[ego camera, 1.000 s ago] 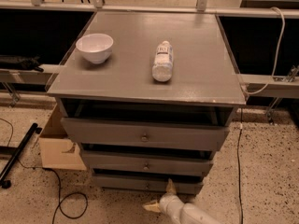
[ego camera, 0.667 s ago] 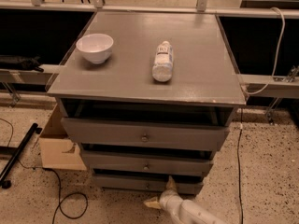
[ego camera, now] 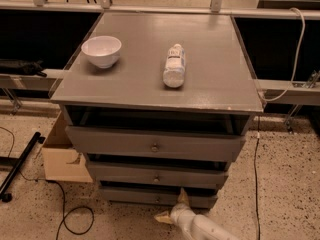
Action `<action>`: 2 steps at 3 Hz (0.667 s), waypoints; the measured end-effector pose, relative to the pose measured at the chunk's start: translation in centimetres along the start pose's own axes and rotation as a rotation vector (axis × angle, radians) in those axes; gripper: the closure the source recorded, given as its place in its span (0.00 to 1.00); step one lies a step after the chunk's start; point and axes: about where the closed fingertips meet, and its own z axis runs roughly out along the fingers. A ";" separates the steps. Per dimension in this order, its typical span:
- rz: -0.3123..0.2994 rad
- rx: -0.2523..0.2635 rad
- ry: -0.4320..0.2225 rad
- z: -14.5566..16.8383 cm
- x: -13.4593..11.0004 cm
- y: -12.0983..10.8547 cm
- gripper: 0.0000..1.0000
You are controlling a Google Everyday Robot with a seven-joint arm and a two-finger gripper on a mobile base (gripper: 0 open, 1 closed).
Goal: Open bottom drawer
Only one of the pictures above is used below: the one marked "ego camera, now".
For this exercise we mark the white bowl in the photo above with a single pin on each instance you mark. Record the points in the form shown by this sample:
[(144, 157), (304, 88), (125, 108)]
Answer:
[(102, 51)]

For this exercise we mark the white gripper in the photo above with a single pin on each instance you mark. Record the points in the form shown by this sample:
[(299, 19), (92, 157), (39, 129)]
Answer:
[(179, 214)]

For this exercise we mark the grey drawer cabinet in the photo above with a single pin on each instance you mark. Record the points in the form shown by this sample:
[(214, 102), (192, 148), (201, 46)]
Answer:
[(218, 96)]

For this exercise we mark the grey drawer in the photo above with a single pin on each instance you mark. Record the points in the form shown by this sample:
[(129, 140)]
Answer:
[(153, 197), (155, 144), (156, 175)]

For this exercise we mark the grey middle drawer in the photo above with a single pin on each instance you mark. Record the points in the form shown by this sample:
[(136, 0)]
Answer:
[(156, 175)]

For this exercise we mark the grey top drawer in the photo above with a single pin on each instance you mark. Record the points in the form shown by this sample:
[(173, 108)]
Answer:
[(155, 144)]

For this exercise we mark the black bag on rail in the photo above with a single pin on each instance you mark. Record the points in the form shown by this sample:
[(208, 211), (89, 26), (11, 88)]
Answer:
[(21, 67)]

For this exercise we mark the cardboard box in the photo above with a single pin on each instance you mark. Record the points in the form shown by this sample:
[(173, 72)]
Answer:
[(61, 161)]

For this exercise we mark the grey bottom drawer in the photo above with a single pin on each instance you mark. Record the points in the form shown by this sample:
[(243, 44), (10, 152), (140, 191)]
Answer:
[(153, 197)]

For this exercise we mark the black metal stand bar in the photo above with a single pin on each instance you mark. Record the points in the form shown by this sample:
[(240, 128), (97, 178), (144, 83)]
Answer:
[(16, 164)]

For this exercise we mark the clear plastic bottle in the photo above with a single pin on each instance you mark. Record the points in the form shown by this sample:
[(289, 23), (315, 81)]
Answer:
[(174, 72)]

